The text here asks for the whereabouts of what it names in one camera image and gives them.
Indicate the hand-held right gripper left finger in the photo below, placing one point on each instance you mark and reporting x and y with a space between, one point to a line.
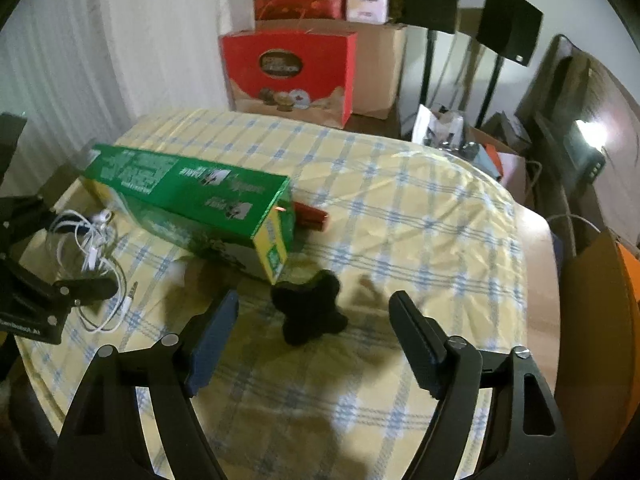
215 345

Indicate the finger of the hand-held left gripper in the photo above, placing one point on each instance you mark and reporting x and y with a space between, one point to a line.
75 292
20 215

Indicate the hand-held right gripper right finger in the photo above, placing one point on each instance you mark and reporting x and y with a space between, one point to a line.
417 342

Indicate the clear glass cup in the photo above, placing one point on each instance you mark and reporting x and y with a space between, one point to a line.
65 255

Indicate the white earphones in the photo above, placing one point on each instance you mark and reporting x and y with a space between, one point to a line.
92 255

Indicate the black star knob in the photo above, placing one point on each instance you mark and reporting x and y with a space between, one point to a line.
310 310

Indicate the green toothpaste box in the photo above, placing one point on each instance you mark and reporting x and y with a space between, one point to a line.
200 195

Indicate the small red object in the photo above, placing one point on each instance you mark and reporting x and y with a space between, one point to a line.
310 215

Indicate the cardboard box with orange flaps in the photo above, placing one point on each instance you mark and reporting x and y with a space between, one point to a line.
600 335

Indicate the yellow plaid tablecloth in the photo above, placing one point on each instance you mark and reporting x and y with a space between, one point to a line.
400 240

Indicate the white curtain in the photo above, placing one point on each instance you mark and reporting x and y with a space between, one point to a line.
100 50

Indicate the open box of clutter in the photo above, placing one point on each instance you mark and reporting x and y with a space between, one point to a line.
470 145

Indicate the black lamp with bright light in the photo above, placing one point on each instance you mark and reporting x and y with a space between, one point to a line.
590 160

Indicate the black speaker stand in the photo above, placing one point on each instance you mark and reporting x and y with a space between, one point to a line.
428 70
490 90

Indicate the brown cardboard box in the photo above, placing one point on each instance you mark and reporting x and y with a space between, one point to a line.
380 70

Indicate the red chocolate gift box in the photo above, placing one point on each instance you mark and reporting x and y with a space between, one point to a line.
285 75

